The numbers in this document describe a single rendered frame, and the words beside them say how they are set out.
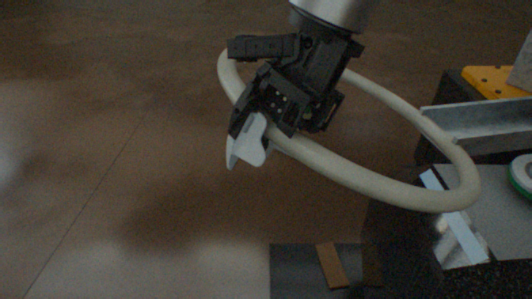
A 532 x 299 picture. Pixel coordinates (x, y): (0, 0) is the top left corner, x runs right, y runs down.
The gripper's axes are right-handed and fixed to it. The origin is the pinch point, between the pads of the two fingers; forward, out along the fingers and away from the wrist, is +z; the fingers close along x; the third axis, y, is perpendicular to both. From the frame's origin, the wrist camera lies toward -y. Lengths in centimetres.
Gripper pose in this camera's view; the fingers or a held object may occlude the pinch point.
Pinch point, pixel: (245, 154)
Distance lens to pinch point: 45.6
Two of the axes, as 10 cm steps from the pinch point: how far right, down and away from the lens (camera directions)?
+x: 6.8, -1.5, 7.2
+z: -3.7, 7.8, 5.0
